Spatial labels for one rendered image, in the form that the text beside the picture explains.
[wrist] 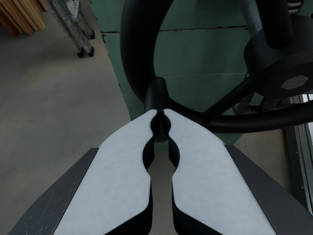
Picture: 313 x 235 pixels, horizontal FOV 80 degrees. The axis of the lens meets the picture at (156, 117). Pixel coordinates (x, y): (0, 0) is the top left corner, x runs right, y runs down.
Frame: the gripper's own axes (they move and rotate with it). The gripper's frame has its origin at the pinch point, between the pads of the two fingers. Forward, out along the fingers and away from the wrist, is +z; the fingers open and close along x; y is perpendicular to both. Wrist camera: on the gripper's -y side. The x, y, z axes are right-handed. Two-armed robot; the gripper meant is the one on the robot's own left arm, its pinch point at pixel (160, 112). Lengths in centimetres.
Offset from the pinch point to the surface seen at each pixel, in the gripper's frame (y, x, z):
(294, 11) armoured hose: -4.5, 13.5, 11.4
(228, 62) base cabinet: 6.3, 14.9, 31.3
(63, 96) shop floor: 42, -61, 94
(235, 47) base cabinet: 2.7, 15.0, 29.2
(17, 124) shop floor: 51, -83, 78
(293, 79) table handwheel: -0.2, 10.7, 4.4
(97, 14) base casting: -4.4, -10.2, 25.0
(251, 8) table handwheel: -4.9, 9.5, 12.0
